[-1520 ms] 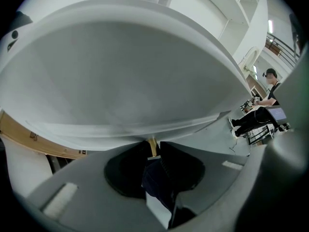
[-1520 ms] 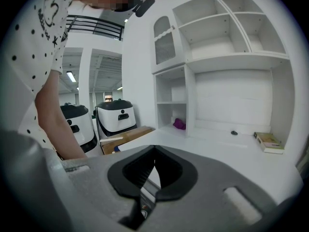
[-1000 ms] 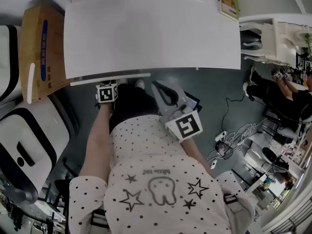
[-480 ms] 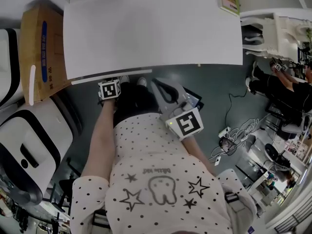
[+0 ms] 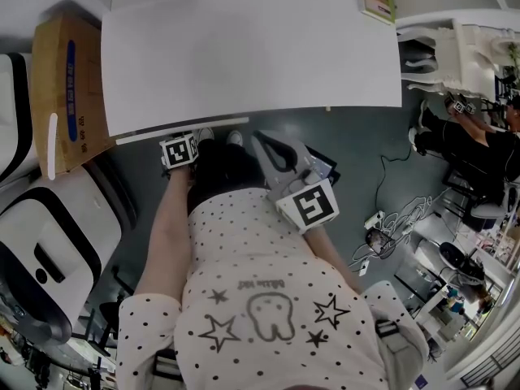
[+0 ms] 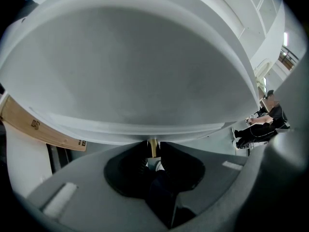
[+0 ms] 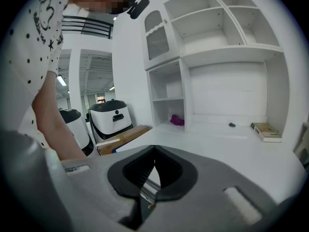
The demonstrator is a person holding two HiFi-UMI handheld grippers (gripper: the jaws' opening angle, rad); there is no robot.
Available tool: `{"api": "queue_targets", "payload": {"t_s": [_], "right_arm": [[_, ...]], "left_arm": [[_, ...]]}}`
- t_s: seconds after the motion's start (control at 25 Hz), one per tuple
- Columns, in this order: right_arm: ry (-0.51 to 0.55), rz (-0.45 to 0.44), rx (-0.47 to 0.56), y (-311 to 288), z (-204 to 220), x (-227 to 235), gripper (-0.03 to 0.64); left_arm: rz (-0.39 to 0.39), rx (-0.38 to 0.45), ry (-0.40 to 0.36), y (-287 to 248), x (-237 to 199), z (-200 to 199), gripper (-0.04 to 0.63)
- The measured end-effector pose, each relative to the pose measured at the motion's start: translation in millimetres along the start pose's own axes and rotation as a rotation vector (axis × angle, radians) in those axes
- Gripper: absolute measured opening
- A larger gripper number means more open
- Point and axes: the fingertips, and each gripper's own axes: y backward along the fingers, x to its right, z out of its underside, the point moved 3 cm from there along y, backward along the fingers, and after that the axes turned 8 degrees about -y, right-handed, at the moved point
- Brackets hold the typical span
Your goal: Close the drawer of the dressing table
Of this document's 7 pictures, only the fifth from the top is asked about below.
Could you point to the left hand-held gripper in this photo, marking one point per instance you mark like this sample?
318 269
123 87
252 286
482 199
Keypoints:
178 154

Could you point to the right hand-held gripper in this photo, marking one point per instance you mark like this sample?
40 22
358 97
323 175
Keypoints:
315 209

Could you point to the white desk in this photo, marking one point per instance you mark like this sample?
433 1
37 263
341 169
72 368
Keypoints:
252 55

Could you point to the person's left forearm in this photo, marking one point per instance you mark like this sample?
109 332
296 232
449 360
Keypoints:
166 234

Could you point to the person's right forearm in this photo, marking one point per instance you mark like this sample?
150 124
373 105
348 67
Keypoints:
329 254

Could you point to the person's left white shoe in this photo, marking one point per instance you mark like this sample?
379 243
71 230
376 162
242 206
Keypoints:
206 133

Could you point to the person's white shoe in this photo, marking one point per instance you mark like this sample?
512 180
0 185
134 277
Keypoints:
206 133
235 137

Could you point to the person's black trousers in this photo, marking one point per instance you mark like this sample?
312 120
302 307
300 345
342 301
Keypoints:
227 169

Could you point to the person's right white shoe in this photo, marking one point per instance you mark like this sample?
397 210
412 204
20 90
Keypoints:
235 137

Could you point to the person's white dotted shirt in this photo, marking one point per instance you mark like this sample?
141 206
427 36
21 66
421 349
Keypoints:
264 266

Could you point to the white power strip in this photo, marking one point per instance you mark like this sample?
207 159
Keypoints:
374 219

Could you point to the brown cardboard box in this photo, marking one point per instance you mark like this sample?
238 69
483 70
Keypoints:
85 108

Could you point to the white plug adapter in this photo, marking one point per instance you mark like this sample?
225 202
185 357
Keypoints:
363 267

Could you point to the white and black mobile robot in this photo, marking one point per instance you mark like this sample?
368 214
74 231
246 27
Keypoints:
12 116
61 238

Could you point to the black office chair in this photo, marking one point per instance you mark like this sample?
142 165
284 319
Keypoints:
109 311

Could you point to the black railing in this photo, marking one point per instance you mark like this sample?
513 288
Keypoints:
495 368

